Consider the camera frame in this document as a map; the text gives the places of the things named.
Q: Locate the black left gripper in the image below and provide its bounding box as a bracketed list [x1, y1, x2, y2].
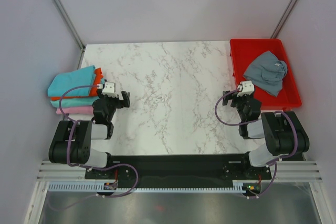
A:
[97, 89, 130, 122]

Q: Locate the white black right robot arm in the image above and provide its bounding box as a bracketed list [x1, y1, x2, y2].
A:
[219, 90, 310, 179]

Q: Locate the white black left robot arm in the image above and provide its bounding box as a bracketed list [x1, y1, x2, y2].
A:
[48, 91, 130, 178]

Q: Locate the folded red t shirt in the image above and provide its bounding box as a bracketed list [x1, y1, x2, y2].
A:
[47, 65, 103, 101]

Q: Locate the folded pink t shirt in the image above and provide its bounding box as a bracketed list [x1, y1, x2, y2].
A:
[50, 91, 99, 115]

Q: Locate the grey t shirt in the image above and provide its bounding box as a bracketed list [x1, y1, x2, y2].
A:
[243, 51, 288, 97]

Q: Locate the red plastic bin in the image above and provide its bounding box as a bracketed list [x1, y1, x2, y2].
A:
[229, 39, 302, 110]

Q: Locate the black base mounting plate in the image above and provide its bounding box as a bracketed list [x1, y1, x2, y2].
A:
[85, 154, 271, 187]

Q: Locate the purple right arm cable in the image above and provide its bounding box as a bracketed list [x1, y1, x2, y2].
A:
[214, 90, 299, 200]

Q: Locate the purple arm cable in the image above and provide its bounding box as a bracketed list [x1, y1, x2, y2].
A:
[214, 90, 299, 200]
[59, 84, 140, 210]

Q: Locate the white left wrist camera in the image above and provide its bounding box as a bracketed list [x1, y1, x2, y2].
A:
[97, 82, 117, 98]

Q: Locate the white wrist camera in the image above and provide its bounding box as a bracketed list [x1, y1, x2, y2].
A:
[97, 82, 117, 98]
[237, 80, 255, 97]

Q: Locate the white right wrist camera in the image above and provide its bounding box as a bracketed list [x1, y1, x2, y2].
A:
[237, 80, 255, 97]

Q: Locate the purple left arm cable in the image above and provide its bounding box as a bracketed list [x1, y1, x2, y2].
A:
[59, 84, 140, 210]

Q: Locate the grey slotted cable duct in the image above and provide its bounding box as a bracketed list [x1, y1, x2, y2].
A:
[48, 180, 249, 194]

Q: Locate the aluminium frame rail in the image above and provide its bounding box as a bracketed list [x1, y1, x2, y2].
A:
[37, 161, 322, 183]

